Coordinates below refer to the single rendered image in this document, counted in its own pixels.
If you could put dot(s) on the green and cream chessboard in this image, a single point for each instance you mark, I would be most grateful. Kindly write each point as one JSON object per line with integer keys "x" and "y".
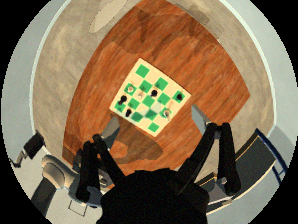
{"x": 147, "y": 113}

